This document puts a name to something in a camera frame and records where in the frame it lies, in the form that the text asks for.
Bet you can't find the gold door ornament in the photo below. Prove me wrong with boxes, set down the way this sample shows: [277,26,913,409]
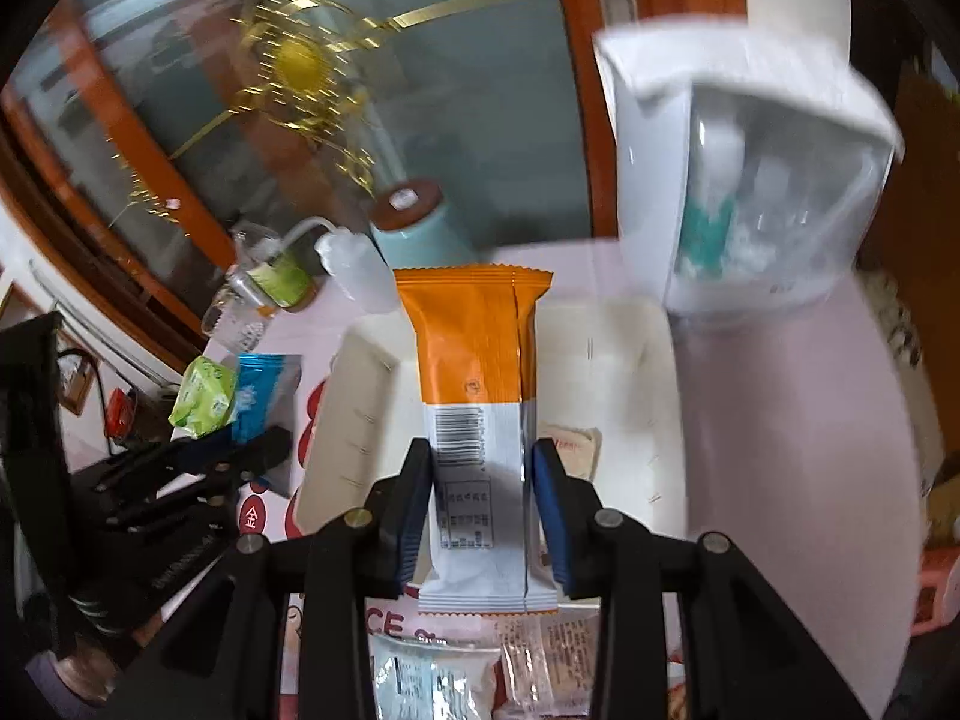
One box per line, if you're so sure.
[112,0,556,196]

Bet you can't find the white wooden cabinet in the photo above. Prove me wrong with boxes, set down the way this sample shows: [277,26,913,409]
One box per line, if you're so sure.
[0,202,188,421]

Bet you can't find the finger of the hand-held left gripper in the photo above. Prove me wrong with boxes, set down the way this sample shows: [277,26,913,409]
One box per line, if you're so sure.
[105,465,260,533]
[94,426,293,492]

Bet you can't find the pale blue snack packet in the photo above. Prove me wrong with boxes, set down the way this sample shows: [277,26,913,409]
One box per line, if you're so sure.
[371,634,500,720]

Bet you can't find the white teal bottle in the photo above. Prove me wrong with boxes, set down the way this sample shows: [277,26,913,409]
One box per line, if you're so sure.
[679,120,743,278]

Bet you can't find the teal canister brown lid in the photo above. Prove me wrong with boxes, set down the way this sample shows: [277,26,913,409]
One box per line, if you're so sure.
[369,178,488,271]

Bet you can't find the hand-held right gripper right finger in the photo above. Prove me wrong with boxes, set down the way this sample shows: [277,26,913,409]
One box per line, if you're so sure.
[529,439,890,720]

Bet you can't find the beige small snack packet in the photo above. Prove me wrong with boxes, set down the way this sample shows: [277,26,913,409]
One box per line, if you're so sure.
[536,424,603,482]

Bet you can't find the white cloth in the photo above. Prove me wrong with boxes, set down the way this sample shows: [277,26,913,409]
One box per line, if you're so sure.
[592,15,905,162]

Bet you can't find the green packet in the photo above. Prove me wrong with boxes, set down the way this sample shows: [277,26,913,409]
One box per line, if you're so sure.
[169,358,239,437]

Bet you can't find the pink plastic stool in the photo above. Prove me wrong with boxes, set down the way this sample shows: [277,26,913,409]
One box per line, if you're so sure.
[911,547,960,638]

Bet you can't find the person's left forearm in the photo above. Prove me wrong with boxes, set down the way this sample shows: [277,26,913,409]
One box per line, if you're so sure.
[19,645,128,713]

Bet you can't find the bright blue snack packet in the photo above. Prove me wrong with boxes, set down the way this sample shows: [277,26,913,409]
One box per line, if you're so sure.
[229,354,302,500]

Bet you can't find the white squeeze bottle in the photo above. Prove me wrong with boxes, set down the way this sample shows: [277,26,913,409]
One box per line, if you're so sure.
[285,217,402,314]

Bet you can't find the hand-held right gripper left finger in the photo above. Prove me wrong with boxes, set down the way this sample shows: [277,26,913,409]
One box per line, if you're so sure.
[97,436,436,720]

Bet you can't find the orange white snack packet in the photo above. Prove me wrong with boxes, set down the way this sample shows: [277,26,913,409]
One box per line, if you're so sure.
[394,262,560,616]

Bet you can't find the white rectangular tray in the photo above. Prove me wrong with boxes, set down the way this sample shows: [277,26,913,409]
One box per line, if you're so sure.
[292,292,691,541]

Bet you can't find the glass jar green label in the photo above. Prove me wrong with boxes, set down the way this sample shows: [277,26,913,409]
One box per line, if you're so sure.
[232,240,312,312]

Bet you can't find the wooden glass door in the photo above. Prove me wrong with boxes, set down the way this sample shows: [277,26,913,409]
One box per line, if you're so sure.
[0,0,751,361]

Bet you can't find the clear glass jar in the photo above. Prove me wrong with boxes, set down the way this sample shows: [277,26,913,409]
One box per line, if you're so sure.
[202,277,271,342]

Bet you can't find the white plastic storage box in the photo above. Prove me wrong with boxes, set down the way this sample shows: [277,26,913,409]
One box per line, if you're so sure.
[592,22,897,323]

